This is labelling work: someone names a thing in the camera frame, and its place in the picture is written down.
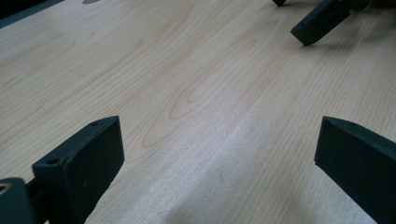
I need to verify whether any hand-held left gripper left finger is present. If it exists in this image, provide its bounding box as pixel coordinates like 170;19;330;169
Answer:
32;115;125;224

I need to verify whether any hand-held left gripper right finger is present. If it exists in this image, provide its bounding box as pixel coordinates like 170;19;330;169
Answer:
314;116;396;224

